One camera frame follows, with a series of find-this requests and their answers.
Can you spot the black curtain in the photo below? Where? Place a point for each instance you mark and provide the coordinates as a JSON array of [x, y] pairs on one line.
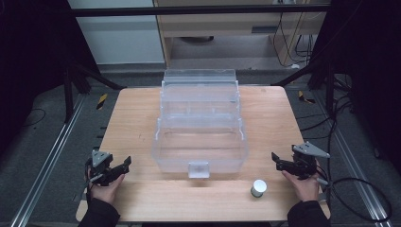
[[372, 63], [31, 63]]

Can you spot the black horizontal bar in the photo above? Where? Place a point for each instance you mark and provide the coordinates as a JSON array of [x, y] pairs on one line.
[[189, 11]]

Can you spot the light wooden desk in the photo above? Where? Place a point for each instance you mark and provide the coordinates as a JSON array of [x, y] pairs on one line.
[[220, 26]]

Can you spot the yellow black striped tape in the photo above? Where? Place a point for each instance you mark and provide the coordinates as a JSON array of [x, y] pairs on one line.
[[305, 98], [101, 101]]

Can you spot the person's left hand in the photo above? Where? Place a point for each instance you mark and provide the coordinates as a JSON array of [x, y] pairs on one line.
[[105, 190]]

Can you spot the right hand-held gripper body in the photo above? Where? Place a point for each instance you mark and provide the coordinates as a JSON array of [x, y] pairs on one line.
[[307, 156]]

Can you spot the white cabinet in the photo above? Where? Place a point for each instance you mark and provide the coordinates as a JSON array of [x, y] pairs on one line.
[[119, 41]]

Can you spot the small white-lidded jar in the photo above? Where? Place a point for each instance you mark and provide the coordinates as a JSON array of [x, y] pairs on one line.
[[259, 187]]

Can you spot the clear plastic storage box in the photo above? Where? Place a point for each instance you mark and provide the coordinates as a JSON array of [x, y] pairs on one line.
[[200, 126]]

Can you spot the person's right hand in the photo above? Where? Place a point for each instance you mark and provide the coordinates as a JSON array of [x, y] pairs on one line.
[[304, 187]]

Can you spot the aluminium floor rail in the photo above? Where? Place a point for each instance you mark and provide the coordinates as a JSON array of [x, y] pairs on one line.
[[356, 170], [47, 164]]

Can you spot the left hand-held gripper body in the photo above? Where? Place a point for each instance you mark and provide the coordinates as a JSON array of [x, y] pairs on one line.
[[100, 160]]

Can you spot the black metal stand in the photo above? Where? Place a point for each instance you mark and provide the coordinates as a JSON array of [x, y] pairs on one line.
[[68, 94], [329, 91]]

